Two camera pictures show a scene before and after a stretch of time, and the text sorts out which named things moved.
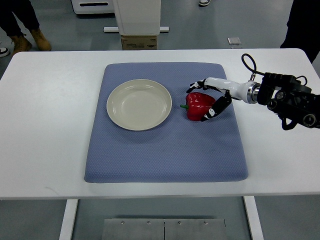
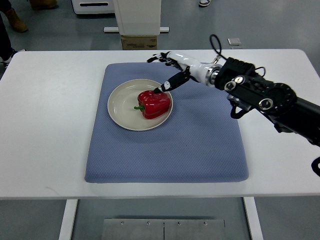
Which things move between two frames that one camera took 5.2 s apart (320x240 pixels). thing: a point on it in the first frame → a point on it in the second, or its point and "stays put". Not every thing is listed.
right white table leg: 254,218 stays put
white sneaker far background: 204,3 stays put
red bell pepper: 197,104 → 153,104
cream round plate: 139,105 stays put
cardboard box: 139,42 stays put
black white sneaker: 4,51 → 8,58
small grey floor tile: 234,41 stays put
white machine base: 93,6 stays put
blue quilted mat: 181,149 stays put
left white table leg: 67,225 stays put
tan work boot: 21,43 → 17,24
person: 24,10 → 6,51
